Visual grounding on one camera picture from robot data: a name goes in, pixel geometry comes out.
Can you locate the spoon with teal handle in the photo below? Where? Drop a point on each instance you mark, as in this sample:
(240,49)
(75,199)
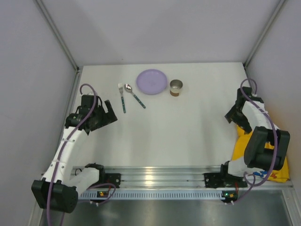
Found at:
(129,89)

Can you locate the aluminium mounting rail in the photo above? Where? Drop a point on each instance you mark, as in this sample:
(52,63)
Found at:
(162,177)

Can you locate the metal cup with brown base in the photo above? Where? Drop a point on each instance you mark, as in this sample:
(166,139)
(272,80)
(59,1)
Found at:
(175,87)

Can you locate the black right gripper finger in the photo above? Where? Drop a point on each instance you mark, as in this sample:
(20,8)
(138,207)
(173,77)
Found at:
(233,115)
(244,124)

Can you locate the black right arm base bracket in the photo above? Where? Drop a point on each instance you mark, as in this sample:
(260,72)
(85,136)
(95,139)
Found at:
(217,180)

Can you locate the purple plastic plate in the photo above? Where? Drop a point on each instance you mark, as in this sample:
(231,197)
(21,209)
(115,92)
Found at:
(151,81)

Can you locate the fork with teal handle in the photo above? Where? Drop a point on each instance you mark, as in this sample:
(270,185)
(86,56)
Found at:
(121,91)

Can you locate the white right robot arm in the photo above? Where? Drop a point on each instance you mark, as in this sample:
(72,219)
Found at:
(255,112)

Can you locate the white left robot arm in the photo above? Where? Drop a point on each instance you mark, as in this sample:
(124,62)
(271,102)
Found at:
(57,189)

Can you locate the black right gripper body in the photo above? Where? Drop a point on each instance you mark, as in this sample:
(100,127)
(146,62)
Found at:
(236,115)

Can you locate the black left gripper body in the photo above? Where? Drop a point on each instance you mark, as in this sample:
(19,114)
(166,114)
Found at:
(101,119)

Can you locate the perforated grey cable duct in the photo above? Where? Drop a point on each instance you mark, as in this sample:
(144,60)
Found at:
(159,195)

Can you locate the black left arm base bracket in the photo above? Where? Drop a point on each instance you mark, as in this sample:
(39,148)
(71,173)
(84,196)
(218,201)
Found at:
(113,178)

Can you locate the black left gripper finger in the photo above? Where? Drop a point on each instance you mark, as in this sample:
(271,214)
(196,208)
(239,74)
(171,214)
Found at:
(110,115)
(92,125)

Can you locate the yellow cartoon print cloth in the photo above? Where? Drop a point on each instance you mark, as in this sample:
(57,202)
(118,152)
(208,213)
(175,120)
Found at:
(262,153)

